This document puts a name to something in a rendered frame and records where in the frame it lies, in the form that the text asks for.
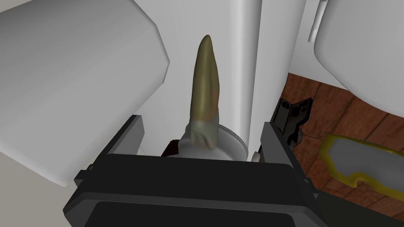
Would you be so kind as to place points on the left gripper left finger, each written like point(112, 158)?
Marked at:
point(127, 140)

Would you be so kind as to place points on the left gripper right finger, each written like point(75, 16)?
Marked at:
point(274, 148)

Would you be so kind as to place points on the white round bowl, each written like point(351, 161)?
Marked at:
point(232, 143)

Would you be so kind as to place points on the dark red small object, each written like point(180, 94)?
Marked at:
point(171, 148)

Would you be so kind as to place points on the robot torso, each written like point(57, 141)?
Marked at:
point(72, 78)

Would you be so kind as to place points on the olive tapered vegetable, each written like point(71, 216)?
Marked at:
point(205, 94)

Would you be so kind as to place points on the yellow-rimmed grey plate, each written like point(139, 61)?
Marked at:
point(363, 159)

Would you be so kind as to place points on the white rounded shell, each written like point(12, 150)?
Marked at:
point(366, 44)

